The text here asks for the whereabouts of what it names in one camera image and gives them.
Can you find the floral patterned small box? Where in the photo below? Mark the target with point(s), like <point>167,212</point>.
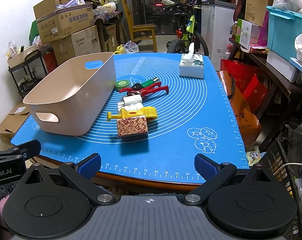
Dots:
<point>130,126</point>

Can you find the lower cardboard box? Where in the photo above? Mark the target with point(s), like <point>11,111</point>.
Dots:
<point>80,43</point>

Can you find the black earbuds case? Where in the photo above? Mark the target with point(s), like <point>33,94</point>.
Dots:
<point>137,86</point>

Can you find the white tissue box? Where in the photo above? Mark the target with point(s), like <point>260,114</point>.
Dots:
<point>192,66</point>

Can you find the red pliers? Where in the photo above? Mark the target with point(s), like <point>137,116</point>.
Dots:
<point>145,91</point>

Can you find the white freezer cabinet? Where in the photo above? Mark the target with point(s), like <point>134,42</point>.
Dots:
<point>216,23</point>

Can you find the white charger plug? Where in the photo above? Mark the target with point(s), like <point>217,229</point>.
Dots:
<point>128,100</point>

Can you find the clear plastic bag on floor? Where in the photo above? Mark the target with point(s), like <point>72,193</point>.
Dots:
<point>131,47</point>

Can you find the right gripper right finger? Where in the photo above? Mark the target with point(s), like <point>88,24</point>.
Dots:
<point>215,176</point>

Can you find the orange paper bag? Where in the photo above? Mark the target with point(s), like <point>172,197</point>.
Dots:
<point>247,122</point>

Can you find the black metal shelf rack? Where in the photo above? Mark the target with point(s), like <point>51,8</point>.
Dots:
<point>30,80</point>

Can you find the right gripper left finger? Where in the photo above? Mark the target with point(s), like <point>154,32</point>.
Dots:
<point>79,175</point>

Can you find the white pill bottle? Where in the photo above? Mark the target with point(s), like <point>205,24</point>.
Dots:
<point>130,107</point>

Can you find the flat cardboard box on floor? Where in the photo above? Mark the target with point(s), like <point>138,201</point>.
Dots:
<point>14,120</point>

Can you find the upper cardboard box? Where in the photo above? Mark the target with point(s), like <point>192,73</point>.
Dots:
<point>54,24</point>

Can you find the yellow toy water gun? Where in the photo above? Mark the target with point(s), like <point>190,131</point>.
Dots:
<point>149,112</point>

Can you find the red gift bag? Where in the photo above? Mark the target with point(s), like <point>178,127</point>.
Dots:
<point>249,80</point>

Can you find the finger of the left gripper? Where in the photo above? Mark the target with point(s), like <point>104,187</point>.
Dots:
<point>20,153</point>

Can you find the wooden chair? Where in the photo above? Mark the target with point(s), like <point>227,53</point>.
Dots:
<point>138,28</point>

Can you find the green round ointment tin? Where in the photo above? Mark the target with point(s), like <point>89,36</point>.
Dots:
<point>121,84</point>

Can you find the green white product box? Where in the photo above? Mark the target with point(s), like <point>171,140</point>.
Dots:
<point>247,33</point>

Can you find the green children's bicycle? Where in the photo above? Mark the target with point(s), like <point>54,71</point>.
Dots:
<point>183,13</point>

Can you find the blue silicone baking mat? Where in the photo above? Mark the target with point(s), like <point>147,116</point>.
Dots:
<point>194,117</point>

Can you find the yellow oil jug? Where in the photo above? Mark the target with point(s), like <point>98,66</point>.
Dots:
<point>120,50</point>

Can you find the teal plastic storage crate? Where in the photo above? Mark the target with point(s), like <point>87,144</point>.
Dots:
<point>283,27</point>

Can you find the beige plastic storage bin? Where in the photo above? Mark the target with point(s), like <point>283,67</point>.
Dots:
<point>70,98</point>

